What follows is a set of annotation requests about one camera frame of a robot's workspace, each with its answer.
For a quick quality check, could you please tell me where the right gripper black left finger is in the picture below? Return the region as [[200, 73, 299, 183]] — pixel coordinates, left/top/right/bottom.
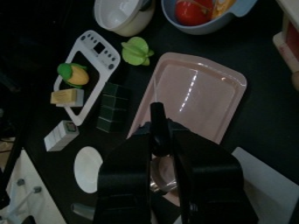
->
[[92, 122, 154, 224]]

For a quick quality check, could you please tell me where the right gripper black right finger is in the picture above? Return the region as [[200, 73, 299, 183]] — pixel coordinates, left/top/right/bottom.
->
[[166, 117, 260, 224]]

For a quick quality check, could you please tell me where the white round plate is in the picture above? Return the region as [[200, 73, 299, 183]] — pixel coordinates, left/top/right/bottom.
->
[[72, 145, 105, 194]]

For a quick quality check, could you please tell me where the white box with small picture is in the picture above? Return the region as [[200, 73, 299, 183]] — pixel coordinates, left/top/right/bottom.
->
[[42, 119, 80, 152]]

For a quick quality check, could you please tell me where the dark green segmented block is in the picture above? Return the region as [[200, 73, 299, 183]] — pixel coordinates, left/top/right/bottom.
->
[[94, 82, 132, 134]]

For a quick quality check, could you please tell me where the pink rectangular tray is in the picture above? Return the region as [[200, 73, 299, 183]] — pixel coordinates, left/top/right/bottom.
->
[[125, 52, 248, 147]]

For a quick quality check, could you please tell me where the yellow butter block toy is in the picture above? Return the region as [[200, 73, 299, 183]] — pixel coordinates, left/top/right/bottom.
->
[[49, 87, 85, 109]]

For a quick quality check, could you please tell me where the yellow toy corn green husk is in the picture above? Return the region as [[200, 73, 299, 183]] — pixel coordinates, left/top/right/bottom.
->
[[56, 62, 90, 89]]

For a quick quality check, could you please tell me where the white toy panel with buttons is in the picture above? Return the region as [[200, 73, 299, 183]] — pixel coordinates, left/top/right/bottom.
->
[[52, 29, 121, 127]]

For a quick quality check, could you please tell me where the white and red toy appliance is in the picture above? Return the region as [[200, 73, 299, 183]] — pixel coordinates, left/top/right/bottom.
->
[[272, 0, 299, 74]]

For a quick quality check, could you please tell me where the blue grey bowl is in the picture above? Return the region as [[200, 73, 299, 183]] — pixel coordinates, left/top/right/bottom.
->
[[160, 0, 258, 36]]

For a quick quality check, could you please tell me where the cream pot without lid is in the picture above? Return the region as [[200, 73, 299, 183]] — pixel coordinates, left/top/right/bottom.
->
[[92, 0, 156, 38]]

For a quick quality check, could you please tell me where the red toy tomato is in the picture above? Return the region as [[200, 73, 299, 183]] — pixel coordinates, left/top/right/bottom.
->
[[173, 0, 214, 26]]

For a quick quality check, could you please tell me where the yellow toy food piece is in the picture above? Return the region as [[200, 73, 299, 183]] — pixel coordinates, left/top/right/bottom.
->
[[210, 0, 238, 18]]

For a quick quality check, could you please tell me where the white metal frame leg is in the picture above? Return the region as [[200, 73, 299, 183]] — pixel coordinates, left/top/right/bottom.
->
[[0, 177, 44, 224]]

